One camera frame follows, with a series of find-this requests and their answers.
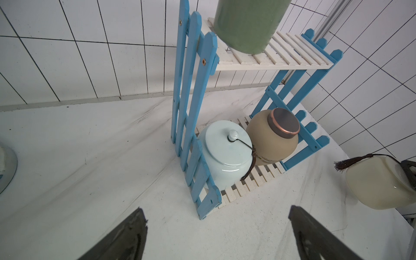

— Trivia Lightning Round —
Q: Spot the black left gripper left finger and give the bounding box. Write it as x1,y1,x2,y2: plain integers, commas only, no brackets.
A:
80,208,148,260

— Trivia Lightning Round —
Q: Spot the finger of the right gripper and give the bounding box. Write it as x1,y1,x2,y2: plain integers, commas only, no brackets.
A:
400,160,416,190

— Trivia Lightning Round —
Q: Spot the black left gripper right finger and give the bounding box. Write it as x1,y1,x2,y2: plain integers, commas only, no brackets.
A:
288,205,361,260

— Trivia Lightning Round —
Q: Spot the green tea canister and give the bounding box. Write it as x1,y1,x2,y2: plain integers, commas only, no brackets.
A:
214,0,291,55

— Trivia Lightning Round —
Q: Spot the light blue tea canister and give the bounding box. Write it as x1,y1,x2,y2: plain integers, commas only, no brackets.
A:
198,120,254,191

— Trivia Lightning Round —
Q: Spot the blue white wooden shelf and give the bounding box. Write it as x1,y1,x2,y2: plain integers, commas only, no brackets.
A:
171,1,343,219

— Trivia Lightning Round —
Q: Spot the chrome glass holder stand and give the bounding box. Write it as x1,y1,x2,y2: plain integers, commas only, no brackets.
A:
0,143,18,193

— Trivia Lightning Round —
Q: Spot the cream tea canister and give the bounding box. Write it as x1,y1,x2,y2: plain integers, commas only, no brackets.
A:
334,153,416,210

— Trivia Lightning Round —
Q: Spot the brown tea canister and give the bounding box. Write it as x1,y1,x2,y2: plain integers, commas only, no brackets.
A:
247,108,300,166

